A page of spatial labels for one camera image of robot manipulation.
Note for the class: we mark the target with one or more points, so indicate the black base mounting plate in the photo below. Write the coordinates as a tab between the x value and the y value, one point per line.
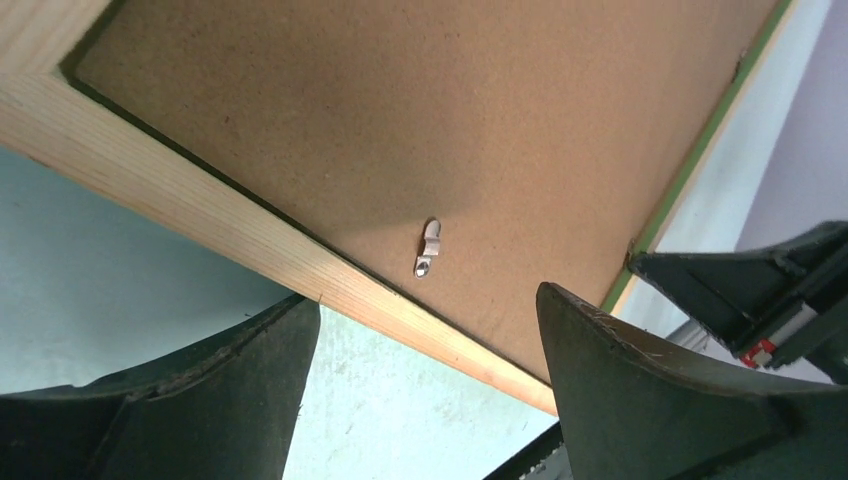
530	456

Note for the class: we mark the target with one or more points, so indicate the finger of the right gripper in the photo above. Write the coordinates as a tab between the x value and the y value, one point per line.
768	307

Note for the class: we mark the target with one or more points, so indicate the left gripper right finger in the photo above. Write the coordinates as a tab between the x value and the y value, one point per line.
633	405

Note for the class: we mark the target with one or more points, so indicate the metal turn clip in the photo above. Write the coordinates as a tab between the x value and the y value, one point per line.
429	248

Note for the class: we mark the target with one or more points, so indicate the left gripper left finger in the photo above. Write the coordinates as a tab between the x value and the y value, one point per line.
224	407

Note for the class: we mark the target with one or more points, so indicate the brown cardboard backing board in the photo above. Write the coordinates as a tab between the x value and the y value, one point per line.
541	134

